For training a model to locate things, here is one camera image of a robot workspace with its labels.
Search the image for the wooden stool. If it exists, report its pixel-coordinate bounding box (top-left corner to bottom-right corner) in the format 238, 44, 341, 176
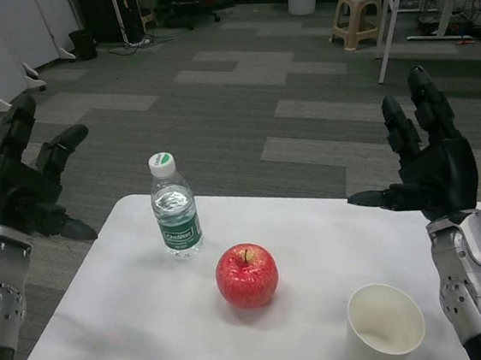
134, 0, 160, 32

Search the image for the black trash bin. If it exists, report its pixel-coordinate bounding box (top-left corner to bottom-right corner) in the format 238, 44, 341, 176
68, 27, 99, 62

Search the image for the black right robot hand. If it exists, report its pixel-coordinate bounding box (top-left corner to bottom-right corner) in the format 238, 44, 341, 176
333, 59, 481, 232

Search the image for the black cabinet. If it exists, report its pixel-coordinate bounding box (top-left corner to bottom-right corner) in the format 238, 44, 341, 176
74, 0, 145, 47

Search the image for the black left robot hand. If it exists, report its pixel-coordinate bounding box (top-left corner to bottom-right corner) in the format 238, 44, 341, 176
0, 87, 101, 250

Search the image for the red apple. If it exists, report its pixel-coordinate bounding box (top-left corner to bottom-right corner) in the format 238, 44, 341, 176
211, 239, 283, 312

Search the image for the clear water bottle green label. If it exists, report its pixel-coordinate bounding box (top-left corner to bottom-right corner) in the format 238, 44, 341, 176
145, 149, 205, 263

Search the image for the black office chair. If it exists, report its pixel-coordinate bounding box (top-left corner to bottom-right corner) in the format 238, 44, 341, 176
159, 0, 236, 34

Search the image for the white paper cup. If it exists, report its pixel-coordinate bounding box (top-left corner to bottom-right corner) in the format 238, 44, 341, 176
341, 278, 430, 360

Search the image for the black floor cable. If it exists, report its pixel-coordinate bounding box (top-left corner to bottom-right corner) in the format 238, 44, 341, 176
107, 36, 176, 57

